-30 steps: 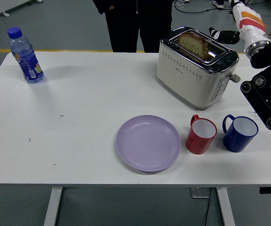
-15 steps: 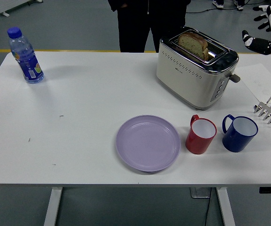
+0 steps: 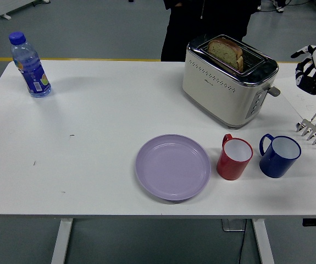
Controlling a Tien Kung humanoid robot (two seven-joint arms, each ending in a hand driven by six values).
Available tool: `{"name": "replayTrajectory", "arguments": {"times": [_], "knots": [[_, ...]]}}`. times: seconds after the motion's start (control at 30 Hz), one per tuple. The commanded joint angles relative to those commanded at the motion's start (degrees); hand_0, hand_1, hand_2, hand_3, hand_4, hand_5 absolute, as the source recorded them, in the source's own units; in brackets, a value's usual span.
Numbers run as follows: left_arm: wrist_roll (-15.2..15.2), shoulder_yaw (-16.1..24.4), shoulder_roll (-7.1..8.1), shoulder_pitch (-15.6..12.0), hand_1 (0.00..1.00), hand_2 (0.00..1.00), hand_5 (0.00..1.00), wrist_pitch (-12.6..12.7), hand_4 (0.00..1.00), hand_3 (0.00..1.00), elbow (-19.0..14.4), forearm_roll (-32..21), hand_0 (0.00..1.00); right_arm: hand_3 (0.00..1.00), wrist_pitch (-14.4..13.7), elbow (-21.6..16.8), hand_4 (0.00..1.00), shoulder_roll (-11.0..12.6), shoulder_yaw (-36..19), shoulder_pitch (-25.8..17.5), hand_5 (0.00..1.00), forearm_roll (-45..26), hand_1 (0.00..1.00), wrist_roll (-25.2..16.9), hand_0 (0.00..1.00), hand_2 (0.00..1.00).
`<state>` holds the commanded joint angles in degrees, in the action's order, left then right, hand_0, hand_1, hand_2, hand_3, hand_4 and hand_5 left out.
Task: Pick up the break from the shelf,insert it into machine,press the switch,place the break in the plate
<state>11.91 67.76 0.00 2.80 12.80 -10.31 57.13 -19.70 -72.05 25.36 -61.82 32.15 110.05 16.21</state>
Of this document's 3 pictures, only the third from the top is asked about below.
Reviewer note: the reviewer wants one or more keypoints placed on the clear bracket under table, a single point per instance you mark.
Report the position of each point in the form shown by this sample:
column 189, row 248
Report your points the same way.
column 232, row 225

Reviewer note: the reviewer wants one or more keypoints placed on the background person's shoe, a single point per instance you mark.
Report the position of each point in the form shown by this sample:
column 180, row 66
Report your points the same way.
column 280, row 8

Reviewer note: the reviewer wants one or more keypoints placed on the metal toast rack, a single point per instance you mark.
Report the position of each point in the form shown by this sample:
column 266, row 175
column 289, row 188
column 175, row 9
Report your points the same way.
column 315, row 129

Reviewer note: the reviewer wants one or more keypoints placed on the white table leg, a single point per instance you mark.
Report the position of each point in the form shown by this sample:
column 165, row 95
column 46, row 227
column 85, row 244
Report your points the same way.
column 61, row 242
column 263, row 242

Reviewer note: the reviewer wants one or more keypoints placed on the red mug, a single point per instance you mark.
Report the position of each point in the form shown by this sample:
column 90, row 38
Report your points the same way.
column 229, row 167

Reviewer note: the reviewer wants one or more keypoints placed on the white paper sheet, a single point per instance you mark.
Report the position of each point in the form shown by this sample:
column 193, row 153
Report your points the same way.
column 298, row 96

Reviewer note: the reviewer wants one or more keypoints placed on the cream and chrome toaster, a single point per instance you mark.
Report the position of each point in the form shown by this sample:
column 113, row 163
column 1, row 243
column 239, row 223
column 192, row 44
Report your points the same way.
column 223, row 93

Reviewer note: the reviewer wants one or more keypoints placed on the purple plate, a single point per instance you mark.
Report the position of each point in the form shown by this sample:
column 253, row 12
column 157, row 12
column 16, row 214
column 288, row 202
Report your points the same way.
column 172, row 167

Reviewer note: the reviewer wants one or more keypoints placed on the blue mug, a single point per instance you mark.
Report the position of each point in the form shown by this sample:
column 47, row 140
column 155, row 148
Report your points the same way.
column 273, row 165

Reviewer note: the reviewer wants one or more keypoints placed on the person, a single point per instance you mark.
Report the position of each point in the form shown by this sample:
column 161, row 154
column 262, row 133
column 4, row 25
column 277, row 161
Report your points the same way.
column 188, row 27

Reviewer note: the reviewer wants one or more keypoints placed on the bread slice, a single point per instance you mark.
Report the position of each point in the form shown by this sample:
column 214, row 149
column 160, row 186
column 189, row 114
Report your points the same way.
column 223, row 52

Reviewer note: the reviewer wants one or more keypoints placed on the clear water bottle blue label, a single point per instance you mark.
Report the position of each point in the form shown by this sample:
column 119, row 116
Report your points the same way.
column 32, row 74

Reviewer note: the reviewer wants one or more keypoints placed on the white floor unit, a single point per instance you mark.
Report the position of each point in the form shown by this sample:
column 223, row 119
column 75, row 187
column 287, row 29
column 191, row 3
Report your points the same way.
column 9, row 5

